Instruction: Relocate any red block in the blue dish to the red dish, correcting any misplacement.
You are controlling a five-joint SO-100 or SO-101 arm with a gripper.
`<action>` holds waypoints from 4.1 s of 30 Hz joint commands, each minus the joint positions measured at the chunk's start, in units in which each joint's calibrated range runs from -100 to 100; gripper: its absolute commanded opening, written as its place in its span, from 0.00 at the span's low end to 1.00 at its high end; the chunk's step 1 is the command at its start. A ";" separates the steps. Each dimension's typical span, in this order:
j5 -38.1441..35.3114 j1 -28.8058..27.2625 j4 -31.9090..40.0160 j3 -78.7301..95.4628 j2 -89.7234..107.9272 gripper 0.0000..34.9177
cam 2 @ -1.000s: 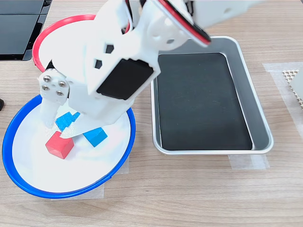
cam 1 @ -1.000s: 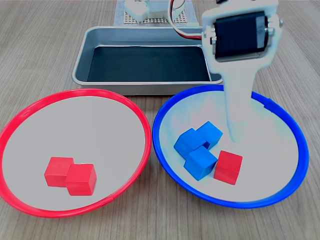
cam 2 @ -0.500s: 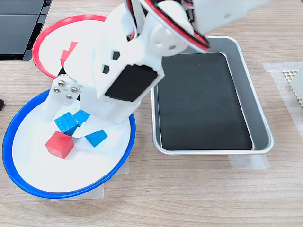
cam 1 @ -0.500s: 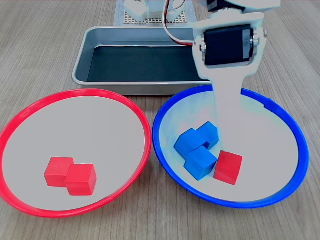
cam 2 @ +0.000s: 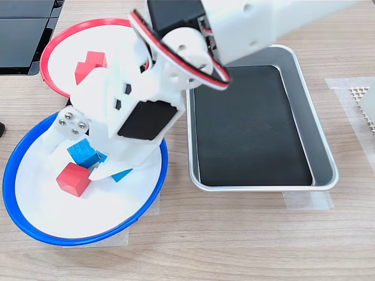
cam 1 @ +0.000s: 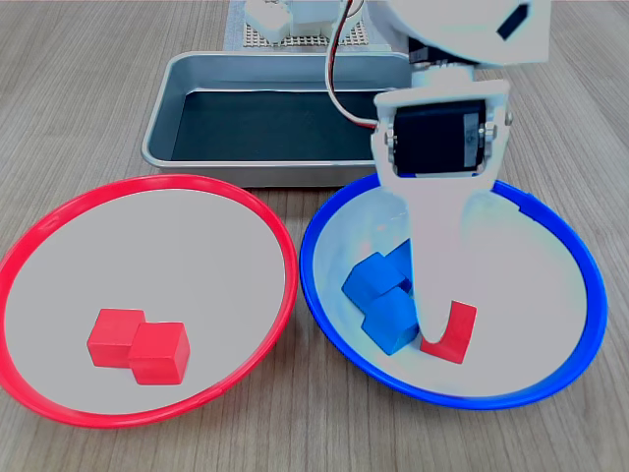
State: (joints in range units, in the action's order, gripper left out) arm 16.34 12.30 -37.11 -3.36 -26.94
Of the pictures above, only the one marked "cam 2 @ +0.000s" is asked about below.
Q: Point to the blue cube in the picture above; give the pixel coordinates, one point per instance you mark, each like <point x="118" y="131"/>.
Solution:
<point x="121" y="175"/>
<point x="83" y="150"/>

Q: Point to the black glossy panel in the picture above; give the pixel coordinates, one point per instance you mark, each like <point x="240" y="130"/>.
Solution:
<point x="26" y="7"/>
<point x="20" y="44"/>

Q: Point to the red cube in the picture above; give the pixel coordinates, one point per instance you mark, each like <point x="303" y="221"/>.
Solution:
<point x="73" y="178"/>
<point x="96" y="58"/>
<point x="82" y="71"/>

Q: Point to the steel tray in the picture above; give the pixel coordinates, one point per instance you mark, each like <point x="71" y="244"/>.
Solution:
<point x="307" y="117"/>

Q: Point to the red-rimmed white plate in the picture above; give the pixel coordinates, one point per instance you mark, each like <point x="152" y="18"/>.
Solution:
<point x="67" y="47"/>

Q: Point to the translucent tape strip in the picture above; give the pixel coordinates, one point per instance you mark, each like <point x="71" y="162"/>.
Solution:
<point x="307" y="200"/>
<point x="154" y="207"/>
<point x="117" y="240"/>

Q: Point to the pale perforated base plate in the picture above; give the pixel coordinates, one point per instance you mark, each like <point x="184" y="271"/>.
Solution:
<point x="356" y="93"/>

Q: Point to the small black object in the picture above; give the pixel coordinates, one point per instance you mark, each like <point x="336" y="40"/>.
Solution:
<point x="2" y="130"/>

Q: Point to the blue-rimmed white plate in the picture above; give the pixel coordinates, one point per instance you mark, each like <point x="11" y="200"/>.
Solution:
<point x="73" y="216"/>

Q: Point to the black tray mat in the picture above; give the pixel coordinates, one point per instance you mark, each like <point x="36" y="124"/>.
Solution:
<point x="249" y="126"/>

